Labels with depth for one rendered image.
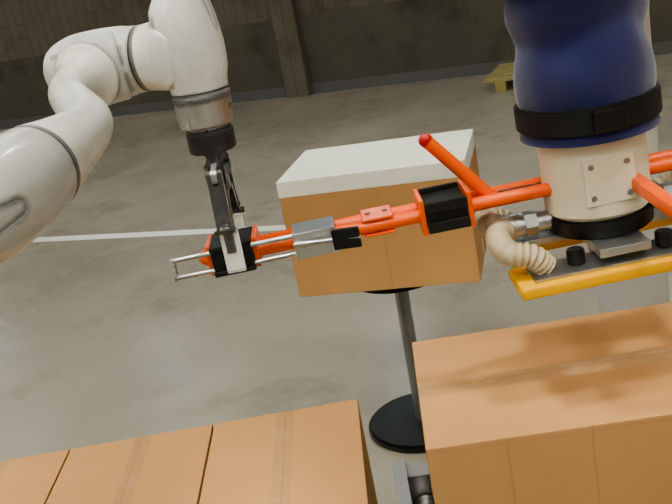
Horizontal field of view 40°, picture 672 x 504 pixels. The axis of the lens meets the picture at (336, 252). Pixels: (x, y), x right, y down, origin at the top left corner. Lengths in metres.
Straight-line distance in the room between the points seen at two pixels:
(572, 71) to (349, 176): 1.57
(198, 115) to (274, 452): 1.16
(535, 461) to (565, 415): 0.09
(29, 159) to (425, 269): 2.12
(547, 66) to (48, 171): 0.77
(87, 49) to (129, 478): 1.30
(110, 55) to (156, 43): 0.07
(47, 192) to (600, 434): 0.93
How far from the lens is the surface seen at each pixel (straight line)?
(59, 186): 1.00
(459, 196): 1.48
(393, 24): 10.54
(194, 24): 1.41
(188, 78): 1.42
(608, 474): 1.57
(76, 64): 1.43
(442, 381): 1.68
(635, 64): 1.46
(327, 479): 2.23
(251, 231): 1.53
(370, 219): 1.49
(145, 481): 2.42
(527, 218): 1.55
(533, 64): 1.45
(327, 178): 2.92
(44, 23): 12.86
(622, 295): 2.71
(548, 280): 1.46
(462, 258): 2.94
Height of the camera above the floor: 1.73
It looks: 19 degrees down
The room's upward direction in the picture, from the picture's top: 11 degrees counter-clockwise
